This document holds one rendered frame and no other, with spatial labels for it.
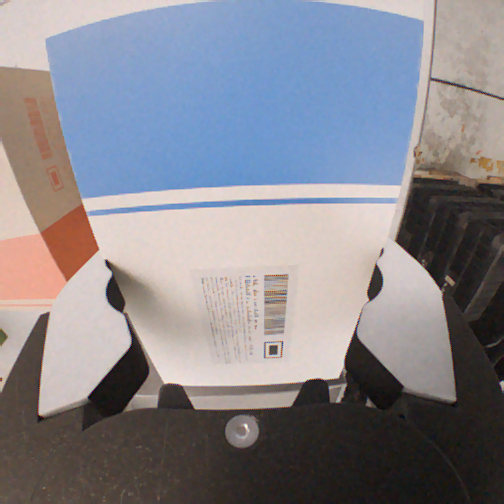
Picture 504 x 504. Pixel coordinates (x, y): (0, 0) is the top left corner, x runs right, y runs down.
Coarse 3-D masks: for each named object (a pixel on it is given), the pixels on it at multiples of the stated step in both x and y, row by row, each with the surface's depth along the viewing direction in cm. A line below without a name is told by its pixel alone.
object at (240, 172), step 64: (64, 0) 4; (128, 0) 5; (192, 0) 5; (256, 0) 5; (320, 0) 5; (384, 0) 5; (64, 64) 5; (128, 64) 6; (192, 64) 6; (256, 64) 6; (320, 64) 6; (384, 64) 6; (64, 128) 6; (128, 128) 7; (192, 128) 7; (256, 128) 7; (320, 128) 7; (384, 128) 7; (128, 192) 8; (192, 192) 8; (256, 192) 8; (320, 192) 8; (384, 192) 8; (128, 256) 9; (192, 256) 9; (256, 256) 9; (320, 256) 9; (192, 320) 11; (256, 320) 11; (320, 320) 11; (192, 384) 15; (256, 384) 15
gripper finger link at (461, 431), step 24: (456, 312) 6; (456, 336) 5; (456, 360) 5; (480, 360) 5; (456, 384) 4; (480, 384) 4; (408, 408) 4; (432, 408) 4; (456, 408) 4; (480, 408) 4; (432, 432) 3; (456, 432) 3; (480, 432) 3; (456, 456) 3; (480, 456) 3; (480, 480) 2
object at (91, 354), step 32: (96, 256) 9; (64, 288) 8; (96, 288) 8; (64, 320) 6; (96, 320) 6; (64, 352) 5; (96, 352) 5; (128, 352) 5; (64, 384) 4; (96, 384) 5; (128, 384) 6
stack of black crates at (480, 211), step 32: (416, 192) 63; (448, 192) 61; (416, 224) 63; (448, 224) 51; (480, 224) 42; (416, 256) 63; (448, 256) 50; (480, 256) 41; (448, 288) 51; (480, 288) 41; (480, 320) 63
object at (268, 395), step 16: (144, 352) 20; (144, 384) 17; (160, 384) 17; (272, 384) 17; (288, 384) 17; (336, 384) 16; (144, 400) 27; (192, 400) 26; (208, 400) 26; (224, 400) 26; (240, 400) 26; (256, 400) 26; (272, 400) 27; (288, 400) 27; (336, 400) 18
